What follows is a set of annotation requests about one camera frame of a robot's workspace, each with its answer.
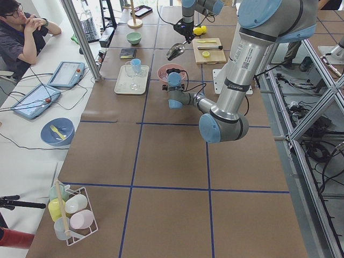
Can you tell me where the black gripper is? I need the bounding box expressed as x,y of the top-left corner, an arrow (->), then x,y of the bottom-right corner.
173,22 -> 196,44
162,68 -> 189,90

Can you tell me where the pink bowl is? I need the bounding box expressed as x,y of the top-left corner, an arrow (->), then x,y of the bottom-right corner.
157,63 -> 184,83

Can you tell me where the stainless steel ice scoop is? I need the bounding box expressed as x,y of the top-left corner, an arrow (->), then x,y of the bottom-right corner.
166,41 -> 188,61

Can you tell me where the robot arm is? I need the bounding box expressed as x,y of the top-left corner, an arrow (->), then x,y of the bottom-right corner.
167,0 -> 318,143
173,0 -> 224,43

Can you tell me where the light blue plastic cup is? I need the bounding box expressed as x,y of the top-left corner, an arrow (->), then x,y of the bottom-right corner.
130,59 -> 141,74

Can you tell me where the white plastic cup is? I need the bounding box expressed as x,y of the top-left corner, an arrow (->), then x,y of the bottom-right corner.
64,194 -> 88,214

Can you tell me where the green plastic cup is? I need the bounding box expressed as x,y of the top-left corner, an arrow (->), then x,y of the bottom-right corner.
49,183 -> 70,202

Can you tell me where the pink plastic cup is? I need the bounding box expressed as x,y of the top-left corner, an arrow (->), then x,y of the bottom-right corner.
70,210 -> 95,229

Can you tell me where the yellow plastic cup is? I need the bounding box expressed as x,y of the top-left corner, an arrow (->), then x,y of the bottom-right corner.
48,198 -> 62,222

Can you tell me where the clear grey plastic cup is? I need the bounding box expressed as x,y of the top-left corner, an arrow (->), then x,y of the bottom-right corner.
54,217 -> 70,240

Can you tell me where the whole yellow lemon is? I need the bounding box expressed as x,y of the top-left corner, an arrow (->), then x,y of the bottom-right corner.
193,27 -> 203,36

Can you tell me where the yellow plastic knife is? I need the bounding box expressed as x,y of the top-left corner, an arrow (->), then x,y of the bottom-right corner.
196,40 -> 217,44

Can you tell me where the wooden cutting board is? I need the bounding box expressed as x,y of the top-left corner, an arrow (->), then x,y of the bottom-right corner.
192,38 -> 227,64

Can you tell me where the lemon half slice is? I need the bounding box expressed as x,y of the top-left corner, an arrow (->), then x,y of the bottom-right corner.
202,51 -> 211,58

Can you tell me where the cream bear tray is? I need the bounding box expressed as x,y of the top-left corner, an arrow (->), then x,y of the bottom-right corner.
114,65 -> 150,95

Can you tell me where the clear wine glass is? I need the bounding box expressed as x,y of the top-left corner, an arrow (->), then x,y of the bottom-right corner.
125,61 -> 138,90

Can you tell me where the grey folded cloth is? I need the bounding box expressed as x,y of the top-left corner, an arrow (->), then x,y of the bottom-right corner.
119,48 -> 137,59

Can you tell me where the green ceramic bowl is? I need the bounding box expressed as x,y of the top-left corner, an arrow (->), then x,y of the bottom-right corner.
126,32 -> 142,45

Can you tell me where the dark tray far table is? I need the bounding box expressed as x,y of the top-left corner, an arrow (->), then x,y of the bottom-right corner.
134,5 -> 153,18

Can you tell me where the wooden stand with round base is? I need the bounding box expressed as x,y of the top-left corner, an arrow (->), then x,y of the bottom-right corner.
127,0 -> 143,28

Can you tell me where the black keyboard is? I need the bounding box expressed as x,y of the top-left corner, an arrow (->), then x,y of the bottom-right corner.
80,18 -> 100,43

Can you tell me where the blue teach pendant tablet far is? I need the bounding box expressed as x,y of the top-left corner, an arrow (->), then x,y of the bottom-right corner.
47,61 -> 85,89

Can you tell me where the blue teach pendant tablet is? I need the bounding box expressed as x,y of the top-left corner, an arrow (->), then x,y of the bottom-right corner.
47,61 -> 85,89
11,84 -> 61,119

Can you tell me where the blue bowl on side desk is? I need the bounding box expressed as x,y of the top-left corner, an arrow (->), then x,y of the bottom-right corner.
40,118 -> 75,147

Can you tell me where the yellow fork in bowl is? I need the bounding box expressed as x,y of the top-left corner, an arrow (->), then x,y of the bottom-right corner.
49,124 -> 66,140

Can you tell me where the blue teach pendant tablet near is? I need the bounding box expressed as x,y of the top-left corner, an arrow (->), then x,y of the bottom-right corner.
11,84 -> 61,119

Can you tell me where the seated person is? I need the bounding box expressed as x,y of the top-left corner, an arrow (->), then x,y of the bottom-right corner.
1,1 -> 61,80

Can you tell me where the red object at corner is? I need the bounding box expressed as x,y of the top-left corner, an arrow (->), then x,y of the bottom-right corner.
0,227 -> 34,249

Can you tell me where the aluminium frame post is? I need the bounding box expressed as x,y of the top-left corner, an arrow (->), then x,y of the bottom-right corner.
61,0 -> 102,82

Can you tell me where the white wire cup rack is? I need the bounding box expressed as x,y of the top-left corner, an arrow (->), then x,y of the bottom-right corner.
62,187 -> 98,246

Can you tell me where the wooden rack handle stick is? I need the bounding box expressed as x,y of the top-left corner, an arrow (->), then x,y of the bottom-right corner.
55,180 -> 71,237

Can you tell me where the black tripod handle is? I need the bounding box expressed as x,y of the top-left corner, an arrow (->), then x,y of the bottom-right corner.
1,195 -> 46,211

